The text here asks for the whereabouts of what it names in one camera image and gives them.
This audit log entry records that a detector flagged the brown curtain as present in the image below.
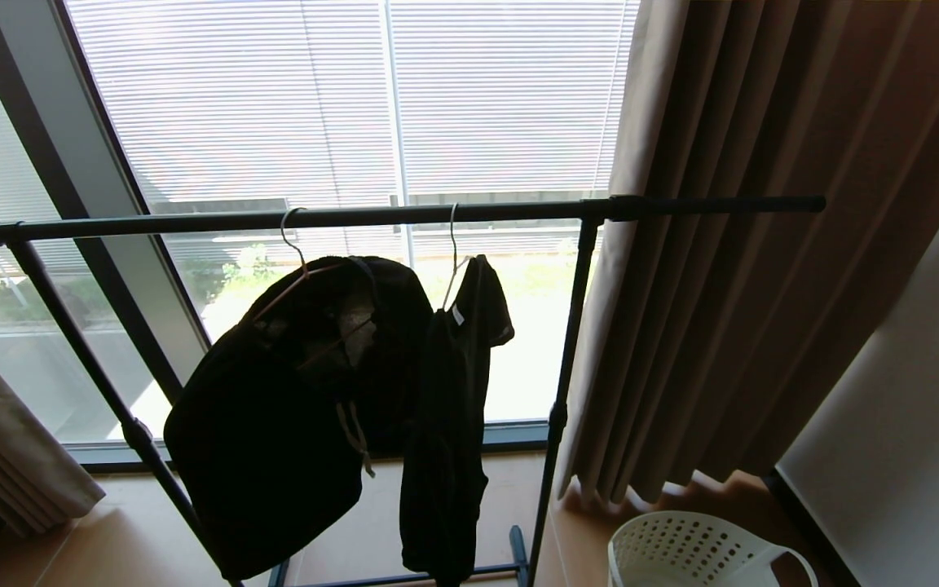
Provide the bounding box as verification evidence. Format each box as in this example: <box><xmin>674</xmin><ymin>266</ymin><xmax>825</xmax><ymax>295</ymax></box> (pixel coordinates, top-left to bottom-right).
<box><xmin>0</xmin><ymin>314</ymin><xmax>106</xmax><ymax>536</ymax></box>
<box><xmin>555</xmin><ymin>0</ymin><xmax>939</xmax><ymax>506</ymax></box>

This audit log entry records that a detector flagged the black clothes rack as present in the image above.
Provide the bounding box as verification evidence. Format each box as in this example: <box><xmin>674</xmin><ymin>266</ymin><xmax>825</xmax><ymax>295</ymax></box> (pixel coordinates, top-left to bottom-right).
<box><xmin>0</xmin><ymin>194</ymin><xmax>827</xmax><ymax>587</ymax></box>

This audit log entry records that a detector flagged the window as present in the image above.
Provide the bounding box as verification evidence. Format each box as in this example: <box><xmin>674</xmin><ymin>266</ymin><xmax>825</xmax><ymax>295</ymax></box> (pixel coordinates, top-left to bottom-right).
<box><xmin>0</xmin><ymin>0</ymin><xmax>643</xmax><ymax>474</ymax></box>

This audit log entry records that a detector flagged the black garment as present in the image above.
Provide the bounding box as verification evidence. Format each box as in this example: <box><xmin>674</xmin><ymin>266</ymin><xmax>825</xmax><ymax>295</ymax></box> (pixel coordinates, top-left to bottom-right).
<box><xmin>399</xmin><ymin>254</ymin><xmax>515</xmax><ymax>587</ymax></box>
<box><xmin>164</xmin><ymin>254</ymin><xmax>435</xmax><ymax>581</ymax></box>

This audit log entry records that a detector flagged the white laundry basket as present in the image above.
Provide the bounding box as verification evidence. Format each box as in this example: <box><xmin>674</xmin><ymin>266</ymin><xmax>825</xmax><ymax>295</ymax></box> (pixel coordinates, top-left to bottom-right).
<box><xmin>606</xmin><ymin>511</ymin><xmax>819</xmax><ymax>587</ymax></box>

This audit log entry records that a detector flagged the pink clothes hanger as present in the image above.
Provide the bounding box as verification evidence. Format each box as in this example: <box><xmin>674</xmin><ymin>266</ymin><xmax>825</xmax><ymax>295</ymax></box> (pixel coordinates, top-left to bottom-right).
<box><xmin>439</xmin><ymin>202</ymin><xmax>470</xmax><ymax>312</ymax></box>
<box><xmin>249</xmin><ymin>207</ymin><xmax>381</xmax><ymax>368</ymax></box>

